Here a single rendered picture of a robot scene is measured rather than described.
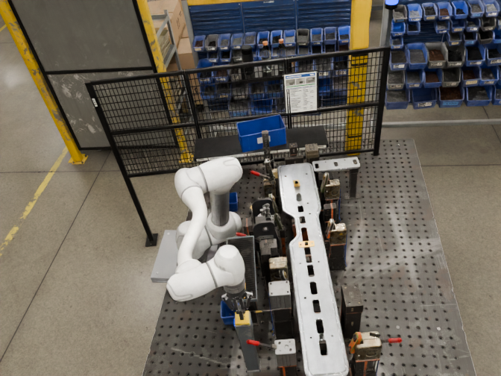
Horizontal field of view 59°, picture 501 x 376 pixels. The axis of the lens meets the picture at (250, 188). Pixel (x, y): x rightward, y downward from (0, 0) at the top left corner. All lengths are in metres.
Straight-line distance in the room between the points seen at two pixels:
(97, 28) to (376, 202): 2.67
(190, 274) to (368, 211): 1.62
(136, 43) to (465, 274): 3.20
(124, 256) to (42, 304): 0.72
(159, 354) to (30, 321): 1.61
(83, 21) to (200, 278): 2.96
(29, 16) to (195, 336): 3.04
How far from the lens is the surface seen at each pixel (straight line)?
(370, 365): 2.21
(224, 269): 1.62
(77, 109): 4.70
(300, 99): 2.98
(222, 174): 2.04
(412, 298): 2.60
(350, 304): 2.15
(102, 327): 3.59
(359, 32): 2.88
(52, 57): 4.49
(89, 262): 4.02
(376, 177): 3.21
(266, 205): 2.33
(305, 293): 2.20
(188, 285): 1.62
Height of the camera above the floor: 2.84
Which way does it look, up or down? 43 degrees down
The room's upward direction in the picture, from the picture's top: 9 degrees counter-clockwise
